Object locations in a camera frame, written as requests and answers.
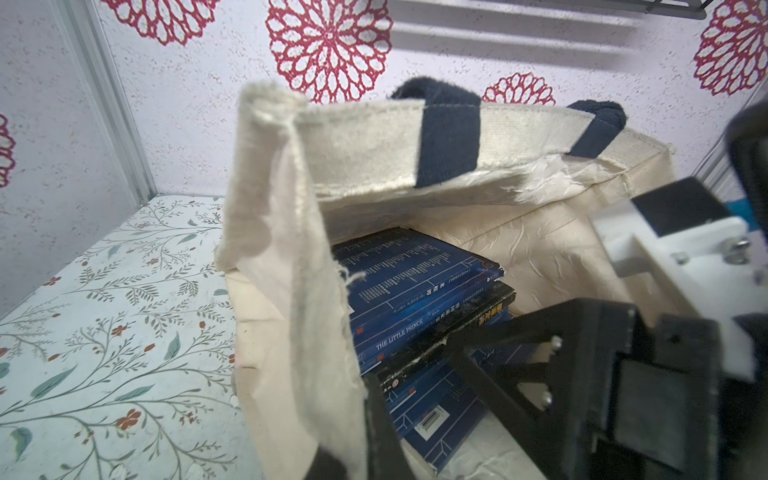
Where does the black marbled spine book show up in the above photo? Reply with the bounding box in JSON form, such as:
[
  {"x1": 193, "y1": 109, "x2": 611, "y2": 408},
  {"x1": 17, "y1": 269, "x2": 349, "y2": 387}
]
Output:
[{"x1": 368, "y1": 282, "x2": 517, "y2": 393}]

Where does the stack of blue books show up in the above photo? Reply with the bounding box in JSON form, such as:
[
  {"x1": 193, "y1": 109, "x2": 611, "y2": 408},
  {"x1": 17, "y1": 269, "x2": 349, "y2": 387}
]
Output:
[{"x1": 331, "y1": 228, "x2": 510, "y2": 475}]

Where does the cream canvas tote bag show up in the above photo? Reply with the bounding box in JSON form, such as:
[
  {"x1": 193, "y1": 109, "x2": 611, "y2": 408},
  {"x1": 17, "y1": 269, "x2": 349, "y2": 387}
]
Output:
[{"x1": 215, "y1": 78, "x2": 674, "y2": 479}]

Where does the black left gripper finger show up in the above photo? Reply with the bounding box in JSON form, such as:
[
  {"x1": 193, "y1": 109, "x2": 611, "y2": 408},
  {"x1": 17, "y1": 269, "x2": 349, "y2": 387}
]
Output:
[{"x1": 305, "y1": 375, "x2": 414, "y2": 480}]

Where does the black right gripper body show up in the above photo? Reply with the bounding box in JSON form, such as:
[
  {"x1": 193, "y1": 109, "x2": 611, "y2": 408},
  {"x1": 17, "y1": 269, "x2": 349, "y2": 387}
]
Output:
[{"x1": 443, "y1": 98, "x2": 768, "y2": 480}]

